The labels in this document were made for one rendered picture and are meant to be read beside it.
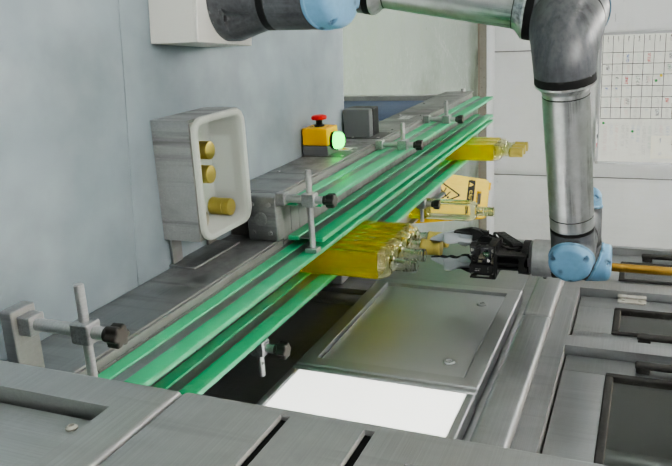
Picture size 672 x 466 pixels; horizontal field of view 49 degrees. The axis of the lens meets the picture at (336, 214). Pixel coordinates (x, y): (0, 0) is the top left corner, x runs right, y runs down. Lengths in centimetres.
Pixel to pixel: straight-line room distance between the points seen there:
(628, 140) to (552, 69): 616
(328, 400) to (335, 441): 76
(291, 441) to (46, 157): 74
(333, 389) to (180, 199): 43
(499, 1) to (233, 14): 45
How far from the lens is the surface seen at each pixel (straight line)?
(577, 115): 123
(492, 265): 152
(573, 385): 142
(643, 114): 730
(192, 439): 53
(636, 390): 144
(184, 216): 135
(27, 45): 115
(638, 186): 744
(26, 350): 101
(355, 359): 140
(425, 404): 125
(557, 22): 120
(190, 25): 131
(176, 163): 133
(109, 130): 126
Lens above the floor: 156
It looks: 23 degrees down
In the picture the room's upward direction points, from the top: 93 degrees clockwise
